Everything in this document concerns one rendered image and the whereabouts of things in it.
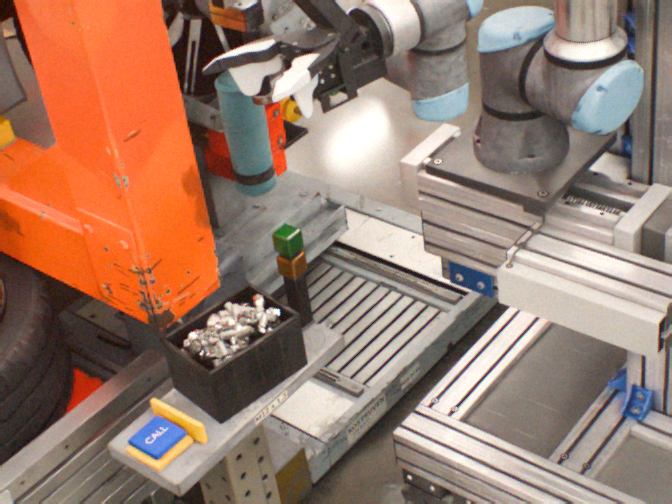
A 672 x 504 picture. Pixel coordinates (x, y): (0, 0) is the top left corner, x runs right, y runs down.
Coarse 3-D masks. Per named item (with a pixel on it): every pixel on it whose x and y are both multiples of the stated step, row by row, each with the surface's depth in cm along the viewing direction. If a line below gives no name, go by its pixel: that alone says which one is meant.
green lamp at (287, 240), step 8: (280, 232) 217; (288, 232) 216; (296, 232) 216; (280, 240) 216; (288, 240) 215; (296, 240) 216; (280, 248) 217; (288, 248) 216; (296, 248) 217; (288, 256) 217
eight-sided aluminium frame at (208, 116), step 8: (312, 24) 273; (280, 56) 275; (280, 72) 271; (272, 80) 269; (184, 96) 249; (184, 104) 251; (192, 104) 252; (200, 104) 253; (208, 104) 264; (216, 104) 263; (192, 112) 252; (200, 112) 255; (208, 112) 256; (216, 112) 258; (192, 120) 255; (200, 120) 255; (208, 120) 257; (216, 120) 258; (208, 128) 260; (216, 128) 259
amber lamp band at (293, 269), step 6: (276, 258) 220; (282, 258) 219; (300, 258) 219; (282, 264) 219; (288, 264) 218; (294, 264) 218; (300, 264) 220; (306, 264) 221; (282, 270) 220; (288, 270) 219; (294, 270) 219; (300, 270) 220; (288, 276) 220; (294, 276) 219
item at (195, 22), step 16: (160, 0) 250; (176, 0) 254; (192, 0) 263; (176, 16) 255; (192, 16) 259; (192, 32) 260; (208, 32) 284; (224, 32) 282; (240, 32) 280; (176, 48) 285; (192, 48) 263; (208, 48) 282; (224, 48) 269; (176, 64) 281; (192, 64) 263; (192, 80) 265; (208, 80) 273; (192, 96) 264; (208, 96) 267
